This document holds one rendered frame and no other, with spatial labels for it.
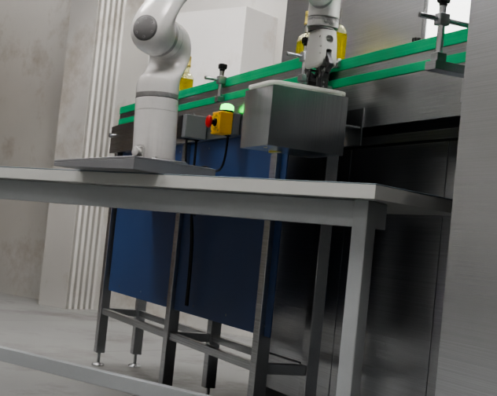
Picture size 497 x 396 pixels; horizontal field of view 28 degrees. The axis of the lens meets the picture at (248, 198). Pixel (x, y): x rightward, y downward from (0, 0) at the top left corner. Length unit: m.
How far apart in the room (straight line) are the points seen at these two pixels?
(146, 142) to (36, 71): 5.39
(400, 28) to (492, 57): 0.98
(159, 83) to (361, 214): 0.78
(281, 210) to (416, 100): 0.42
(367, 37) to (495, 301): 1.38
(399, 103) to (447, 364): 0.79
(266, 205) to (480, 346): 0.75
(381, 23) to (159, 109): 0.73
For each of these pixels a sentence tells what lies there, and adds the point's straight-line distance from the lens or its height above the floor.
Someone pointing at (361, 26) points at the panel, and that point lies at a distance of 3.10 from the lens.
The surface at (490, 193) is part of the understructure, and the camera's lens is 1.89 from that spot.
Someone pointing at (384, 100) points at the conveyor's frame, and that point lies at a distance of 2.56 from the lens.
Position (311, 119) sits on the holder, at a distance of 2.55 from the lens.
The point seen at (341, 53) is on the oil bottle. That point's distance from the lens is 2.95.
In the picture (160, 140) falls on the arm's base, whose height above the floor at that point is 0.85.
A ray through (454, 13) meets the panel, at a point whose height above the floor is 1.25.
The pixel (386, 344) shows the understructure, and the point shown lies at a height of 0.35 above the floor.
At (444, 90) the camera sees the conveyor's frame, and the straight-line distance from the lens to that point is 2.35.
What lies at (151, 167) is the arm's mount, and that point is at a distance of 2.57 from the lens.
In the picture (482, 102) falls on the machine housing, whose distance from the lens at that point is 1.95.
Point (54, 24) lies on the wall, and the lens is 8.00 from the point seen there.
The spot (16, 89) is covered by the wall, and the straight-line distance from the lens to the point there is 8.24.
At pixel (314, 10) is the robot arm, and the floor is 1.22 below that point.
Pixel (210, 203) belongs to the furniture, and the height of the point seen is 0.68.
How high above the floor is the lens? 0.59
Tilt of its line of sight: 3 degrees up
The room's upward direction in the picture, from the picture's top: 6 degrees clockwise
